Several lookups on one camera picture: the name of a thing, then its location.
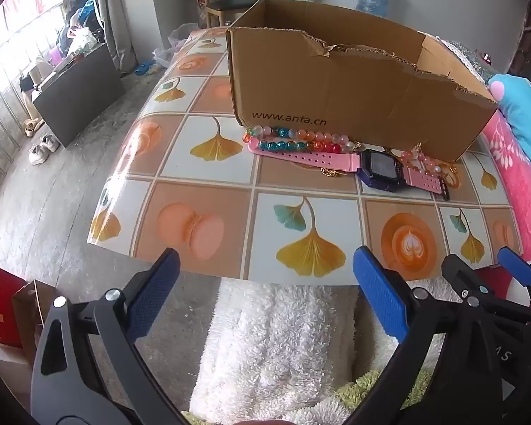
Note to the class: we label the grey curtain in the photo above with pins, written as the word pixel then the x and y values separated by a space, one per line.
pixel 113 17

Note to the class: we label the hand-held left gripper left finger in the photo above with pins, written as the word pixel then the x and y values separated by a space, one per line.
pixel 152 296

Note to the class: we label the light blue pillow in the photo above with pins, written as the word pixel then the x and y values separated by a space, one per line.
pixel 526 110

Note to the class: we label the metal window grille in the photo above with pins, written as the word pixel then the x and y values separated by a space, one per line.
pixel 13 75

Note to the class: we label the red paper bag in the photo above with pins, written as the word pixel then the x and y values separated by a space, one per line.
pixel 4 305

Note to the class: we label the grey glitter cloth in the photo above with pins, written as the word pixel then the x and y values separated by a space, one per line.
pixel 473 59

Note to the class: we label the blue slippers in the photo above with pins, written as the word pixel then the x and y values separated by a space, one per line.
pixel 144 68

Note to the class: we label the pile of clothes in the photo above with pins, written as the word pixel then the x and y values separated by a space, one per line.
pixel 82 22

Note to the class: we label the white sneaker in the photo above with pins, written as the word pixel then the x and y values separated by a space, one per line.
pixel 37 155
pixel 49 141

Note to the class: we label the green fluffy cloth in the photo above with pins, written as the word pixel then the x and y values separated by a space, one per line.
pixel 363 385

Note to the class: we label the dark grey cabinet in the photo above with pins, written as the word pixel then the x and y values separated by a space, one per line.
pixel 79 93

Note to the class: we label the brown paper bag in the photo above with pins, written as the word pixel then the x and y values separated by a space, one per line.
pixel 33 318

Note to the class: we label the beige shoe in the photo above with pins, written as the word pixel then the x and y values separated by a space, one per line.
pixel 30 127

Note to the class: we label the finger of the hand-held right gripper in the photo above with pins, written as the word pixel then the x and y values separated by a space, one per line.
pixel 458 274
pixel 515 268

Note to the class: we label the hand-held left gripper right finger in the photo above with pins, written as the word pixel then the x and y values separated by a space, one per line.
pixel 380 292

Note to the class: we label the white fluffy blanket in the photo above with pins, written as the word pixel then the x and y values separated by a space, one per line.
pixel 270 341

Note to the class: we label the white plastic bag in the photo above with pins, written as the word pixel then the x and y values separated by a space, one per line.
pixel 170 48

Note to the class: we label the pink leaf print blanket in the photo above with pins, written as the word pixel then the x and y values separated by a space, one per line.
pixel 517 177

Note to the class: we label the torn cardboard box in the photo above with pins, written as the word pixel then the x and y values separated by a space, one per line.
pixel 336 97

